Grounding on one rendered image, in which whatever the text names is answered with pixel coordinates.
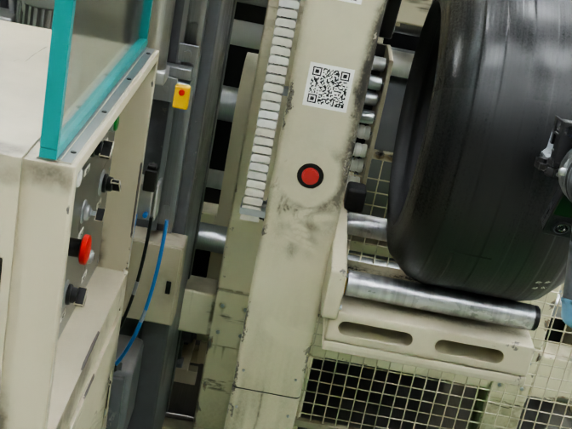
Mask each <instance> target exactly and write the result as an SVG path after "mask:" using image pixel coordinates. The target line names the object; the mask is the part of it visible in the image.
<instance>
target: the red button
mask: <svg viewBox="0 0 572 429"><path fill-rule="evenodd" d="M301 178H302V180H303V181H304V182H305V183H306V184H307V185H313V184H315V183H317V181H318V179H319V173H318V171H317V170H316V169H314V168H307V169H304V170H303V172H302V175H301Z"/></svg>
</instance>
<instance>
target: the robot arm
mask: <svg viewBox="0 0 572 429"><path fill-rule="evenodd" d="M558 122H560V123H561V126H560V127H558ZM534 166H535V167H536V168H537V169H538V170H539V171H544V175H546V176H547V177H549V178H551V179H554V180H558V182H559V186H558V189H557V190H556V191H555V193H554V195H553V197H552V200H551V201H550V203H549V204H548V206H547V208H546V211H545V212H544V214H543V215H542V217H541V225H542V231H543V233H545V234H549V235H554V236H559V237H567V238H570V242H569V254H568V261H567V267H566V274H565V281H564V287H563V297H561V301H562V311H561V317H562V319H563V321H564V323H565V324H566V325H568V326H569V327H571V328H572V121H571V120H567V119H562V118H560V117H559V116H556V118H555V122H554V125H553V128H552V133H551V136H550V139H549V141H548V144H547V147H546V149H544V150H543V151H542V152H541V154H540V156H539V157H536V158H535V164H534Z"/></svg>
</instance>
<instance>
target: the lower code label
mask: <svg viewBox="0 0 572 429"><path fill-rule="evenodd" d="M354 73H355V70H352V69H347V68H342V67H338V66H330V65H325V64H321V63H316V62H311V64H310V68H309V72H308V77H307V81H306V89H305V93H304V98H303V103H302V105H305V106H314V107H318V108H323V109H327V110H332V111H337V112H344V113H346V109H347V105H348V101H349V97H350V93H351V89H352V81H353V77H354Z"/></svg>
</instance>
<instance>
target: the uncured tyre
mask: <svg viewBox="0 0 572 429"><path fill-rule="evenodd" d="M556 116H559V117H560V118H562V119H567V120H571V121H572V0H432V4H431V7H430V8H429V11H428V14H427V16H426V20H425V22H424V25H423V27H422V30H421V33H420V37H419V41H418V43H417V46H416V50H415V55H414V58H413V61H412V65H411V68H410V72H409V78H408V82H407V85H406V89H405V93H404V97H403V104H402V109H401V113H400V118H399V122H398V131H397V135H396V140H395V146H394V151H393V157H392V168H391V174H390V182H389V192H388V205H387V228H386V237H387V247H388V250H389V253H390V254H391V256H392V257H393V259H394V260H395V261H396V262H397V263H398V265H399V266H400V267H401V269H402V270H403V272H404V273H405V274H406V276H408V277H411V278H413V279H414V280H416V281H418V282H420V283H423V284H428V285H432V286H437V287H442V288H446V289H455V290H459V291H464V292H468V293H474V294H478V295H486V296H491V297H495V298H500V299H505V300H513V301H524V300H538V299H540V298H541V297H543V296H544V295H546V294H548V293H549V292H551V291H553V290H554V289H555V288H557V287H558V286H560V285H561V284H563V283H564V281H565V274H566V267H567V261H568V254H569V242H570V238H567V237H559V236H554V235H549V234H545V233H543V231H542V225H541V217H542V215H543V214H544V212H545V211H546V208H547V206H548V204H549V203H550V201H551V200H552V197H553V195H554V193H555V191H556V190H557V189H558V186H559V182H558V180H554V179H551V178H549V177H547V176H546V175H544V171H539V170H538V169H537V168H536V167H535V166H534V164H535V158H536V157H539V156H540V154H541V152H542V151H543V150H544V149H546V147H547V144H548V141H549V139H550V136H551V133H552V128H553V125H554V122H555V118H556ZM449 250H451V251H455V252H460V253H465V254H469V255H478V256H482V257H487V258H491V259H492V260H488V259H483V258H478V257H474V256H469V255H461V254H457V253H451V252H449ZM536 279H539V280H550V279H554V280H553V282H552V283H551V285H550V286H549V287H548V288H547V289H543V290H530V289H529V288H530V287H531V286H532V284H533V283H534V281H535V280H536Z"/></svg>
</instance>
